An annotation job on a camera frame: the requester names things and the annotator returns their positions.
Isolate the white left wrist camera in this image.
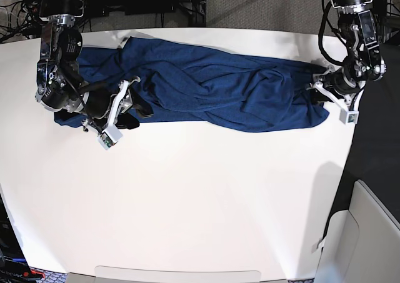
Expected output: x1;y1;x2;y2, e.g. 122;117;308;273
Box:
339;109;359;124

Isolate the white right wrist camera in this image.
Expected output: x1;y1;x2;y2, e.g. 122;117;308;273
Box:
97;126;123;150

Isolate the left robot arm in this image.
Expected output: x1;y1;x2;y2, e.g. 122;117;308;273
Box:
309;0;386;111

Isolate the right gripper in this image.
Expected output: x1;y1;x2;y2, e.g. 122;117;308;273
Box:
73;76;154;131

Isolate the beige plastic bin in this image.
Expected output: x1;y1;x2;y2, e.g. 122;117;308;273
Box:
314;181;399;283

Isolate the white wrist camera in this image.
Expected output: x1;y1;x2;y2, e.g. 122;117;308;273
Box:
97;126;123;150
339;109;359;124

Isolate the black table frame leg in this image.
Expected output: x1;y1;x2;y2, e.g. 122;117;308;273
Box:
178;0;208;27

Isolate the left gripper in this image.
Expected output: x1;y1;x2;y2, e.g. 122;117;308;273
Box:
308;66;364;111

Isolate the black box with red label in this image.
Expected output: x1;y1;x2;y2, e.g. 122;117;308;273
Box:
1;199;46;282

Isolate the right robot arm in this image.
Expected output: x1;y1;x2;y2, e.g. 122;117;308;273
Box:
36;0;153;134

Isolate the blue long-sleeve shirt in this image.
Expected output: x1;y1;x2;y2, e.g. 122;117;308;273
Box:
53;36;331;134

